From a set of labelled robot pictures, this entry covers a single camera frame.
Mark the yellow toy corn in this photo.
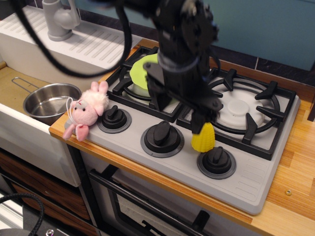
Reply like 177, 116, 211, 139
191, 122, 215, 152

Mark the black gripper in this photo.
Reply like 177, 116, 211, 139
143, 58, 224, 135

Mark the black cable lower left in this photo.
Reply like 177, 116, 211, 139
0, 193, 45, 236

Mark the grey toy stove top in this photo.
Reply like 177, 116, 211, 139
87, 95, 300, 214

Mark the black right stove knob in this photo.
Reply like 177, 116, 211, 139
197, 147, 236, 179

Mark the black stove knob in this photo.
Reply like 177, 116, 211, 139
140, 120, 185, 158
197, 147, 236, 179
97, 105, 132, 134

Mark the black left burner grate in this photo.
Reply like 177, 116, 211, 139
107, 46, 184, 123

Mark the lime green plate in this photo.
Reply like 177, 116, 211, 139
128, 53, 158, 104

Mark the grey toy faucet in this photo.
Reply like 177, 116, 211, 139
42, 0, 80, 41

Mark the black burner grate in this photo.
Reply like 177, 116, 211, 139
176, 67, 297, 161
107, 46, 184, 123

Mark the black oven door handle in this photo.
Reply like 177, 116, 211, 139
88, 165, 210, 236

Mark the white toy sink unit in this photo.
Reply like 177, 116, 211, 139
0, 5, 143, 187

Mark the white right burner cap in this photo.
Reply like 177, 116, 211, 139
217, 90, 265, 130

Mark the black braided cable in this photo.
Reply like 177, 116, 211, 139
11, 0, 133, 78

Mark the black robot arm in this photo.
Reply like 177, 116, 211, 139
99, 0, 222, 134

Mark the black middle stove knob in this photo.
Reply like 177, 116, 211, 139
140, 120, 185, 158

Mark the pink plush bunny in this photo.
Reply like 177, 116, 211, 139
63, 81, 109, 142

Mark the black left stove knob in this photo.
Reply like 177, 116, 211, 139
97, 105, 132, 134

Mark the stainless steel pot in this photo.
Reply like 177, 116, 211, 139
12, 77, 81, 125

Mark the black right burner grate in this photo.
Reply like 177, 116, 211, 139
176, 67, 297, 161

